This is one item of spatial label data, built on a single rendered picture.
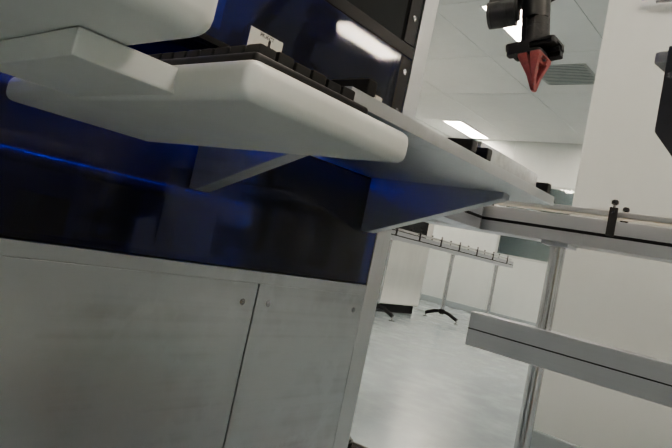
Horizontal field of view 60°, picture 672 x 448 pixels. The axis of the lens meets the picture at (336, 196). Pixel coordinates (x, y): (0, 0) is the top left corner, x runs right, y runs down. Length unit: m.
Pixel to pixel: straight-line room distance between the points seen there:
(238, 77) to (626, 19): 2.59
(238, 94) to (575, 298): 2.35
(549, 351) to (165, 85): 1.76
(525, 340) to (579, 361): 0.18
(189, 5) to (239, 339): 0.89
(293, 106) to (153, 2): 0.12
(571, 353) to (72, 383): 1.50
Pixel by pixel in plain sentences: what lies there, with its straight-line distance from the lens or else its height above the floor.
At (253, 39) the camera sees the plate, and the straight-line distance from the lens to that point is 1.14.
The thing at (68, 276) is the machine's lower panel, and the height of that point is 0.56.
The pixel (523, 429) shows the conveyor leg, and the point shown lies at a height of 0.22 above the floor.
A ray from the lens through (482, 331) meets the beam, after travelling 2.16.
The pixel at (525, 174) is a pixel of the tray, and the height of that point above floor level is 0.90.
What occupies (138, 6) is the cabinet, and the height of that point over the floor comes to 0.80.
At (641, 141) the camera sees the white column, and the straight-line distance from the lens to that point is 2.70.
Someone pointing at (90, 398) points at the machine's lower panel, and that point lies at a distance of 1.05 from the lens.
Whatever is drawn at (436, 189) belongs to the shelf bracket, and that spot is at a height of 0.85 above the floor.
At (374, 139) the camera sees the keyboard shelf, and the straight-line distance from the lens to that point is 0.50.
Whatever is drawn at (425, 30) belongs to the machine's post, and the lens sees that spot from 1.58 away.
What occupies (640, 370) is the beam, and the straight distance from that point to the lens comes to 2.00.
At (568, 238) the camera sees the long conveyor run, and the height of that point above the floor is 0.86.
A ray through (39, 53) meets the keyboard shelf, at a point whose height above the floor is 0.78.
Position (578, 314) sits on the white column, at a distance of 2.66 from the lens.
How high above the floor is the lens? 0.69
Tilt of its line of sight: 4 degrees up
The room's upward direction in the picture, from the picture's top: 12 degrees clockwise
